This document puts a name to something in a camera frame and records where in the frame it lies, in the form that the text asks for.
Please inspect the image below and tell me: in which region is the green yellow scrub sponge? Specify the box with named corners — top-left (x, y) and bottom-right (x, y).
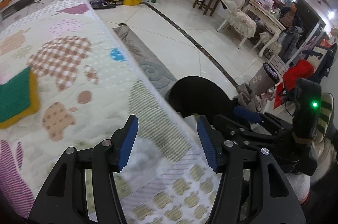
top-left (0, 67), bottom-right (40, 129)

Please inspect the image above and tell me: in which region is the black round trash bin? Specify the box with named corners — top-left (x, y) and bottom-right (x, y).
top-left (165, 76), bottom-right (235, 124)

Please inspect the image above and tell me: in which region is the red jacket on chair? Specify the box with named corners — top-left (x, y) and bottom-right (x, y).
top-left (273, 60), bottom-right (314, 109)

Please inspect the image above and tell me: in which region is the grey patterned waste bin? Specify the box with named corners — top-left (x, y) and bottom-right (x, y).
top-left (249, 62), bottom-right (279, 96)

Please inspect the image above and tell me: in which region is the patchwork apple pattern quilt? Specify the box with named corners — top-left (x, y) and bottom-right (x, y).
top-left (1, 0), bottom-right (219, 223)

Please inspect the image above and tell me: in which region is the seated person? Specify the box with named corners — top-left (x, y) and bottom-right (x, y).
top-left (278, 2), bottom-right (303, 63)

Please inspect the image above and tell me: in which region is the grey floor rug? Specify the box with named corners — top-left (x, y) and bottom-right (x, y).
top-left (112, 25), bottom-right (177, 97)

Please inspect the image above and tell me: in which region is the white cushioned chair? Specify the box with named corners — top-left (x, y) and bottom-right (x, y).
top-left (217, 0), bottom-right (257, 49)

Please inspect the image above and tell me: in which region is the white dining table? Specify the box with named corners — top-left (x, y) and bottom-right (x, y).
top-left (243, 0), bottom-right (286, 57)

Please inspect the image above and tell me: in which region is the dark wooden stool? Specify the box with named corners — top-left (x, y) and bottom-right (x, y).
top-left (192, 0), bottom-right (220, 17)

